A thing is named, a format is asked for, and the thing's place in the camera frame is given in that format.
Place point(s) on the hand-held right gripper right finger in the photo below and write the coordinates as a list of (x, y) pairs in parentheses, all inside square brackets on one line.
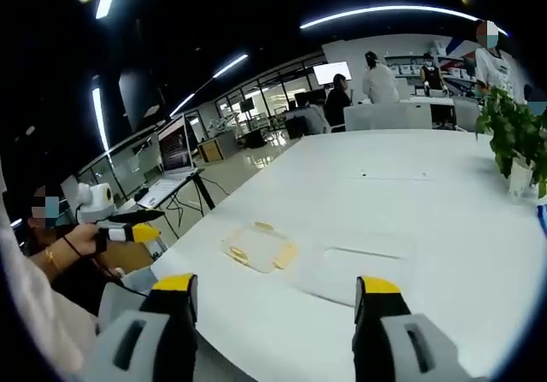
[(397, 339)]

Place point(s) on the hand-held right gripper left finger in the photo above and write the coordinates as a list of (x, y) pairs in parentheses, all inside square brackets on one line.
[(141, 335)]

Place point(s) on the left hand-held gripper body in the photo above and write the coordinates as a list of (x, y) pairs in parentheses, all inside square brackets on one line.
[(96, 200)]

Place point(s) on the person's left hand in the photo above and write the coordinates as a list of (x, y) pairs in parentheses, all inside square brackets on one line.
[(83, 240)]

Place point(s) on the black-legged side table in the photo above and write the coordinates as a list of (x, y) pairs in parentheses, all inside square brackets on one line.
[(171, 189)]

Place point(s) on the open laptop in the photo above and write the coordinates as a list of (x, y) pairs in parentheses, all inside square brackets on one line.
[(175, 147)]

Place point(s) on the clear plastic box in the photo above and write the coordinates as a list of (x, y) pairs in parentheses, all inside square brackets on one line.
[(363, 266)]

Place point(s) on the wooden cabinet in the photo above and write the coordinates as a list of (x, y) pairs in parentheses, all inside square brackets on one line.
[(210, 150)]

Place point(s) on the person's white shirt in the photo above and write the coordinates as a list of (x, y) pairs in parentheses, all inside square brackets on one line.
[(38, 313)]

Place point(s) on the clear lid with yellow clips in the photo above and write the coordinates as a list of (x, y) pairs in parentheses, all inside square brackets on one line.
[(260, 247)]

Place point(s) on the blue striped object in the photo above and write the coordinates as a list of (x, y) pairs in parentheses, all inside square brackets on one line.
[(542, 219)]

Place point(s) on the white plant pot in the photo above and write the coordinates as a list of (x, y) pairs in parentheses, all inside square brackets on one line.
[(520, 179)]

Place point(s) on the green potted plant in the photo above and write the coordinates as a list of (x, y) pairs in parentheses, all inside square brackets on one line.
[(510, 130)]

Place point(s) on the white lit monitor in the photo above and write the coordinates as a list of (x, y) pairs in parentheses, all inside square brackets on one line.
[(332, 73)]

